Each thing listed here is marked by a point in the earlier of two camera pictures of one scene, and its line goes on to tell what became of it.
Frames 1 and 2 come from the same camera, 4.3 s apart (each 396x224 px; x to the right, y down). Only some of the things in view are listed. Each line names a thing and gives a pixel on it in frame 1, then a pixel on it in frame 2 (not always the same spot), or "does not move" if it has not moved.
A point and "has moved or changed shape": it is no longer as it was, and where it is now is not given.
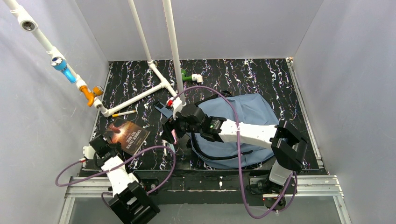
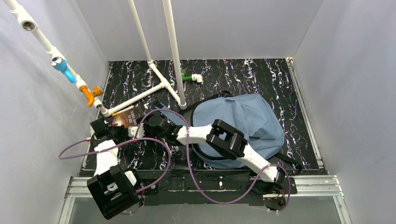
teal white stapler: [168, 144] to [176, 149]
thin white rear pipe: [148, 55] does not move
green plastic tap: [184, 77] does not move
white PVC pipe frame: [28, 24] does not move
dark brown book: [131, 136] has moved or changed shape
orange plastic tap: [97, 91] does not move
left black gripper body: [97, 144] to [101, 127]
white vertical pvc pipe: [168, 11] does not move
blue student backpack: [250, 108] does not move
